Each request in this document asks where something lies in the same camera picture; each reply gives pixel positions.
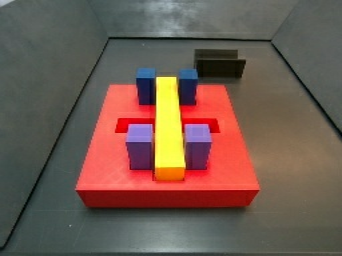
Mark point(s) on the black angled fixture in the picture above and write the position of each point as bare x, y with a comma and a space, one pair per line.
217, 63

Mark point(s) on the red base board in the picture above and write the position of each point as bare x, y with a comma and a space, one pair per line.
108, 184

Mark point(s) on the yellow long bar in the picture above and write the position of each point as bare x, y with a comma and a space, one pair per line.
170, 164

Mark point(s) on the purple right post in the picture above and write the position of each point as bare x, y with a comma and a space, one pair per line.
198, 146

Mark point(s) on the purple post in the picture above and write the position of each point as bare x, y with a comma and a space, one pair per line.
198, 146
139, 146

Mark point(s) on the purple left post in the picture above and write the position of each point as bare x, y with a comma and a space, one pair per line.
139, 146

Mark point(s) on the dark blue right post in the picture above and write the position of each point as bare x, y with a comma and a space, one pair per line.
187, 86

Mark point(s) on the dark blue post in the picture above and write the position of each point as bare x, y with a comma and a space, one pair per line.
187, 86
146, 78

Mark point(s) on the dark blue left post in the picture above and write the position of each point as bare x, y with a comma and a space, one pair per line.
146, 78

